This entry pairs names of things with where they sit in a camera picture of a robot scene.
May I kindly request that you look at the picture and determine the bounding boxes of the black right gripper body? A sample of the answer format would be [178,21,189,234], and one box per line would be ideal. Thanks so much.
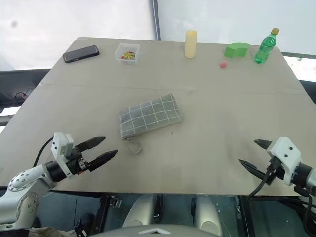
[265,158,284,186]

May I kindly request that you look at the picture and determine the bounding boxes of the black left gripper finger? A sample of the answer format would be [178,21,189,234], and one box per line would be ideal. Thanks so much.
[87,149,119,173]
[75,136,107,152]

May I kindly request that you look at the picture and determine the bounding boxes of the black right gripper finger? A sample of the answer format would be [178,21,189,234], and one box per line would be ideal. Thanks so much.
[253,139,273,150]
[238,159,267,182]

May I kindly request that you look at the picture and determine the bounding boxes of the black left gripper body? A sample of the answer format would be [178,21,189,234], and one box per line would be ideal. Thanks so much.
[65,145,90,176]

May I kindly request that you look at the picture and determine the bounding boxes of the grey checkered cloth pouch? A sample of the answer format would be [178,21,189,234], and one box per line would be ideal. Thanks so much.
[118,92,184,140]

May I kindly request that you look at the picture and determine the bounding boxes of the silver right robot leg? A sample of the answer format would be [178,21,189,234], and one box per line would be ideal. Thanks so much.
[192,195,224,237]

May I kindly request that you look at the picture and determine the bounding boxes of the silver robot leg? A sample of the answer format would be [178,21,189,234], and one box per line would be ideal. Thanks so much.
[122,195,158,229]
[192,195,224,237]

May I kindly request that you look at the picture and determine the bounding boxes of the silver left robot leg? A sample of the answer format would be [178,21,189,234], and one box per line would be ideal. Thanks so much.
[122,195,158,229]

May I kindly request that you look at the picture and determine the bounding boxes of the grey robot torso front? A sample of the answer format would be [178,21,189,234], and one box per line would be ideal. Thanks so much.
[88,224,220,237]

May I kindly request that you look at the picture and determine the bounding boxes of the black smartphone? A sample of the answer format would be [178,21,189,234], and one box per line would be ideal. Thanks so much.
[63,45,100,64]

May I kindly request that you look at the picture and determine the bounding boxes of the colourful pegs in box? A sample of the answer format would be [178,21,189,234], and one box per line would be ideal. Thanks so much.
[120,51,137,60]

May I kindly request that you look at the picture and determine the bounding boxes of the green plastic bottle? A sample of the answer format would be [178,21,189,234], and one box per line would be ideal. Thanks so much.
[254,27,280,64]

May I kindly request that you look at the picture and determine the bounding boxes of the clear plastic box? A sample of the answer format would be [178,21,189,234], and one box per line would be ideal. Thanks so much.
[115,43,141,66]

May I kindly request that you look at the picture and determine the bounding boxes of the green curved block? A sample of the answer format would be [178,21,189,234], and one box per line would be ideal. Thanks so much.
[224,42,251,59]

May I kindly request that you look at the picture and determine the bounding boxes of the cream cylindrical cup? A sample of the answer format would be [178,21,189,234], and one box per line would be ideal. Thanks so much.
[184,30,198,59]

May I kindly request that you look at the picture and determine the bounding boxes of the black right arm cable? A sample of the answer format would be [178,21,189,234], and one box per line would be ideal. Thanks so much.
[247,157,316,235]

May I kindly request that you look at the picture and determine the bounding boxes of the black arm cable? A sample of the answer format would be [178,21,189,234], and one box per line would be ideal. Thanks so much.
[247,157,316,235]
[33,137,55,168]

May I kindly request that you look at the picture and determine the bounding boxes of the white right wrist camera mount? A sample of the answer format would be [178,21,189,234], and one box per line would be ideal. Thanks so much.
[267,137,302,186]

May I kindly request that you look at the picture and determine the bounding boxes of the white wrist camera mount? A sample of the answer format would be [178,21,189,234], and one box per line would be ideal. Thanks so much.
[51,132,75,177]
[267,137,302,186]

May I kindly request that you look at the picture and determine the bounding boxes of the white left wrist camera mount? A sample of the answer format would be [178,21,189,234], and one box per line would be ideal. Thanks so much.
[51,132,75,177]

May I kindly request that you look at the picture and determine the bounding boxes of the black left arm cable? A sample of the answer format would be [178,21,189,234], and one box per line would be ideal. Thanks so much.
[33,137,55,168]

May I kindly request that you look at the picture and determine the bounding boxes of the dark vertical window post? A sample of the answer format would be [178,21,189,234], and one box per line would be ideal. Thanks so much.
[150,0,161,41]

